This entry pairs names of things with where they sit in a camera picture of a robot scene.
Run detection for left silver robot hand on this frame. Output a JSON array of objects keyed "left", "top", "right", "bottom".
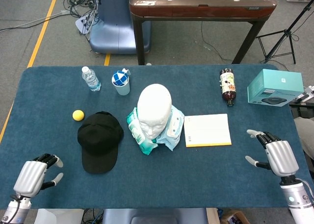
[{"left": 13, "top": 153, "right": 64, "bottom": 198}]

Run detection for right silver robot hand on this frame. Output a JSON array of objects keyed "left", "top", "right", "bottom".
[{"left": 245, "top": 129, "right": 300, "bottom": 178}]

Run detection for black baseball cap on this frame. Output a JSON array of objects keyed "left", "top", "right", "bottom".
[{"left": 77, "top": 111, "right": 125, "bottom": 174}]

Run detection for white mannequin head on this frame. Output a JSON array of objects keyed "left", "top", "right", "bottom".
[{"left": 136, "top": 84, "right": 172, "bottom": 140}]

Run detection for grey chair seat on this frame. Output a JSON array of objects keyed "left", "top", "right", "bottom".
[{"left": 293, "top": 117, "right": 314, "bottom": 158}]

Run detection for white black device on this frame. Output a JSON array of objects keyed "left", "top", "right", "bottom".
[{"left": 293, "top": 85, "right": 314, "bottom": 104}]

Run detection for open cardboard box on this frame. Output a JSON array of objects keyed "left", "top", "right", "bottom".
[{"left": 219, "top": 209, "right": 251, "bottom": 224}]

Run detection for teal product box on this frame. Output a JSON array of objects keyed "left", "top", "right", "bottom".
[{"left": 247, "top": 68, "right": 305, "bottom": 108}]

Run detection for white notebook with yellow edge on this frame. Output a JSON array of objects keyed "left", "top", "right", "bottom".
[{"left": 183, "top": 113, "right": 233, "bottom": 148}]

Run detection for yellow ball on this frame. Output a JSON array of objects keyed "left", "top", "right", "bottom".
[{"left": 72, "top": 110, "right": 85, "bottom": 122}]

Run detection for dark brown drink bottle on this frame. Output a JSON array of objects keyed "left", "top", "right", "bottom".
[{"left": 219, "top": 68, "right": 236, "bottom": 108}]

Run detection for light blue wet wipes pack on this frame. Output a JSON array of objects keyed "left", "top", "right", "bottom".
[{"left": 156, "top": 105, "right": 185, "bottom": 151}]

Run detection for blue carpet table cover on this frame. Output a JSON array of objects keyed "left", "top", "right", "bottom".
[{"left": 0, "top": 64, "right": 314, "bottom": 209}]

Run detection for clear plastic water bottle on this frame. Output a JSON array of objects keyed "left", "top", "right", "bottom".
[{"left": 81, "top": 66, "right": 102, "bottom": 92}]

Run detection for green wet wipes pack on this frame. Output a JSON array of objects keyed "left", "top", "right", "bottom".
[{"left": 126, "top": 107, "right": 159, "bottom": 156}]

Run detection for black tripod stand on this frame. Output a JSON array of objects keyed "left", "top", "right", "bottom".
[{"left": 256, "top": 0, "right": 314, "bottom": 64}]

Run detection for light blue plastic cup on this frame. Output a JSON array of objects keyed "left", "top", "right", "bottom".
[{"left": 111, "top": 74, "right": 131, "bottom": 96}]

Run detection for blue grey robot torso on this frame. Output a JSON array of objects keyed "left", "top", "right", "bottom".
[{"left": 102, "top": 208, "right": 208, "bottom": 224}]

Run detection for blue white snake puzzle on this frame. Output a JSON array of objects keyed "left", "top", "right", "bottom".
[{"left": 112, "top": 68, "right": 131, "bottom": 86}]

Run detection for white power strip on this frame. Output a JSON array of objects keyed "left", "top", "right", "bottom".
[{"left": 75, "top": 14, "right": 99, "bottom": 34}]

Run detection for brown mahjong table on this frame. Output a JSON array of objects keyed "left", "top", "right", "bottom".
[{"left": 129, "top": 0, "right": 278, "bottom": 66}]

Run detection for blue cables under table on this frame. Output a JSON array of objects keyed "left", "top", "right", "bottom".
[{"left": 82, "top": 208, "right": 104, "bottom": 224}]

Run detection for white floor cable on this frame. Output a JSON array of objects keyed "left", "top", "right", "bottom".
[{"left": 0, "top": 9, "right": 72, "bottom": 32}]

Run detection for tangled floor cable bundle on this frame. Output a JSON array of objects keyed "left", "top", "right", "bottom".
[{"left": 63, "top": 0, "right": 101, "bottom": 42}]

